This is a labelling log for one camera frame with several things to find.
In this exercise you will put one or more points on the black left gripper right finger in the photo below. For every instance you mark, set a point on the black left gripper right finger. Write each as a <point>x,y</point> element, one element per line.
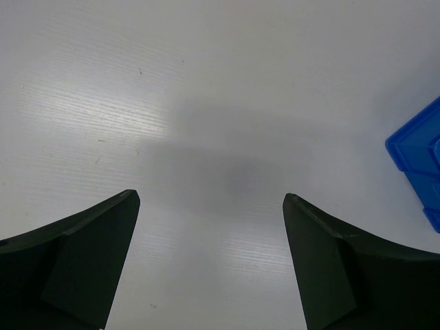
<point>351,279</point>

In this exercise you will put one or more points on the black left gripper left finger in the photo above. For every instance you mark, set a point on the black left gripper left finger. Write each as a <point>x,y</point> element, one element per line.
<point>64,275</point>

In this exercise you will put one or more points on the blue plastic divided bin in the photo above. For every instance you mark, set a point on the blue plastic divided bin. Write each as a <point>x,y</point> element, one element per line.
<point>414,148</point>

